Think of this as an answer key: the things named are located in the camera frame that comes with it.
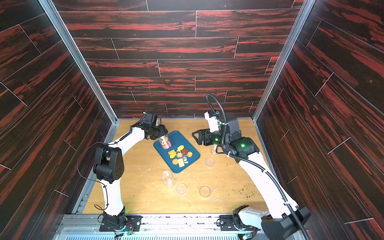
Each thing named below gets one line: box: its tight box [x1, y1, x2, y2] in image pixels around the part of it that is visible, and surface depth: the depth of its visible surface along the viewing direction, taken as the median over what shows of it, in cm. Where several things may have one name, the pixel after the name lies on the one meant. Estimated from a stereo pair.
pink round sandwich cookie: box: [162, 141, 172, 149], surface depth 95 cm
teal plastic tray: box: [153, 130, 200, 174], surface depth 100 cm
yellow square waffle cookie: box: [168, 149, 177, 157], surface depth 101 cm
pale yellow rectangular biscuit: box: [178, 158, 185, 168], surface depth 96 cm
